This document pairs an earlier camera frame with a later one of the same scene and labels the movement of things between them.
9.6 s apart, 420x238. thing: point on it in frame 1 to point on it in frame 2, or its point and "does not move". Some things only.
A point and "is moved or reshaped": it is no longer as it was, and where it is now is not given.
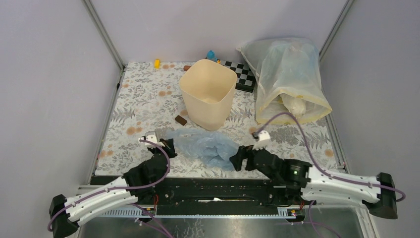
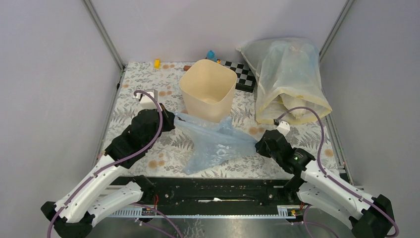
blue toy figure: [211, 56] does not move
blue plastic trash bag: [212, 148] is moved or reshaped
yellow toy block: [157, 64] does not move
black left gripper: [169, 144] to [169, 117]
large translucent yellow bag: [288, 80] does not move
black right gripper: [243, 152] to [260, 147]
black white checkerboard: [245, 80] does not move
